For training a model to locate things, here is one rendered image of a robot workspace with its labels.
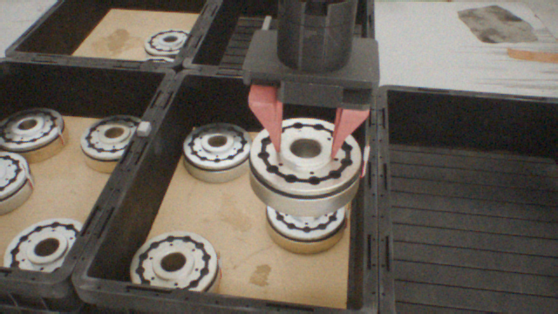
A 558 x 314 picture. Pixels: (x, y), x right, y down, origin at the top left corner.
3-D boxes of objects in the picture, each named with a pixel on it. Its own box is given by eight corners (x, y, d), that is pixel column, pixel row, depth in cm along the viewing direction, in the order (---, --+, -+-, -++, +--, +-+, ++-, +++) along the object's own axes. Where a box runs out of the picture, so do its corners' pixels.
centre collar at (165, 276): (192, 283, 58) (191, 279, 57) (148, 282, 58) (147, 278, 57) (197, 248, 61) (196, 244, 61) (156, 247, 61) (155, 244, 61)
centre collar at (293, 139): (331, 173, 45) (332, 167, 44) (275, 168, 45) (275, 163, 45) (333, 137, 48) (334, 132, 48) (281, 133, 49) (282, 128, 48)
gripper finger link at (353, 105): (282, 125, 49) (286, 37, 43) (357, 132, 49) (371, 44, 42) (274, 173, 44) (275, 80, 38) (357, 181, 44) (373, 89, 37)
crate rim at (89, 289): (375, 339, 47) (378, 326, 46) (71, 301, 51) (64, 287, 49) (374, 96, 77) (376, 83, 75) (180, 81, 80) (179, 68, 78)
